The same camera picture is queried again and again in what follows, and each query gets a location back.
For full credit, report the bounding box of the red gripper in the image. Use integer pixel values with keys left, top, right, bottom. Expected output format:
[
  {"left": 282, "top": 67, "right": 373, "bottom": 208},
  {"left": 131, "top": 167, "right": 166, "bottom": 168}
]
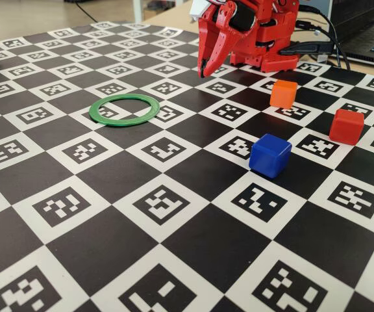
[{"left": 198, "top": 0, "right": 259, "bottom": 79}]

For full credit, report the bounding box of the orange cube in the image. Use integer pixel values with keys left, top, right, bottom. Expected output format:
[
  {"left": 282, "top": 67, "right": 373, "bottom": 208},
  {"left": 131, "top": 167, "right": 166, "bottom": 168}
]
[{"left": 269, "top": 80, "right": 298, "bottom": 109}]

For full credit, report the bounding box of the blue cube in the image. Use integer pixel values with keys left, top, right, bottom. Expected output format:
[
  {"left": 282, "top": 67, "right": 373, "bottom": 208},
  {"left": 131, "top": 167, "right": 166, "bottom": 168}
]
[{"left": 248, "top": 133, "right": 293, "bottom": 179}]

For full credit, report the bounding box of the red cube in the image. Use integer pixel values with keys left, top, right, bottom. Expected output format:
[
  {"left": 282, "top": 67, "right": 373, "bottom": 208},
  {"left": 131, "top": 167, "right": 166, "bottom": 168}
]
[{"left": 329, "top": 109, "right": 366, "bottom": 146}]

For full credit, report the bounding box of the white table leg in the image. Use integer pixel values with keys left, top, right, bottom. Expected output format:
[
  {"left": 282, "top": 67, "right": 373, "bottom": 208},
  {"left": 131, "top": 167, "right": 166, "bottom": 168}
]
[{"left": 131, "top": 0, "right": 146, "bottom": 23}]

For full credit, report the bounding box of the black laptop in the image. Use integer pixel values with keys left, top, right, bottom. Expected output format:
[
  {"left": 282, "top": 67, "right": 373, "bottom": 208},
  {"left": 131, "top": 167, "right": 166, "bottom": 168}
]
[{"left": 331, "top": 0, "right": 374, "bottom": 68}]

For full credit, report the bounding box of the checkerboard marker mat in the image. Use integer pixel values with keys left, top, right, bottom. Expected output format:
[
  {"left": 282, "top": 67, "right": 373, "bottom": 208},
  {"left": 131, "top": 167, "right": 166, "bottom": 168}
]
[{"left": 0, "top": 19, "right": 374, "bottom": 312}]

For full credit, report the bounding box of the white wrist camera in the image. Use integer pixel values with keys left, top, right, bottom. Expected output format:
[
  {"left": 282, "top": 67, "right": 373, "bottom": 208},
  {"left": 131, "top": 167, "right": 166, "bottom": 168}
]
[{"left": 189, "top": 0, "right": 212, "bottom": 21}]

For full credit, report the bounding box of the black cable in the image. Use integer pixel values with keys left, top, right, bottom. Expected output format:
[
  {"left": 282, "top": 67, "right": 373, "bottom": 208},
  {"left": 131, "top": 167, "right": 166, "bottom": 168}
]
[
  {"left": 298, "top": 5, "right": 352, "bottom": 71},
  {"left": 295, "top": 19, "right": 342, "bottom": 68}
]

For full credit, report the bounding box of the green ring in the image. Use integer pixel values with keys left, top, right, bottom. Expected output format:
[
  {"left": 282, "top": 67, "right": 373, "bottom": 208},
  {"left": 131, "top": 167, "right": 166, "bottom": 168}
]
[{"left": 88, "top": 93, "right": 161, "bottom": 127}]

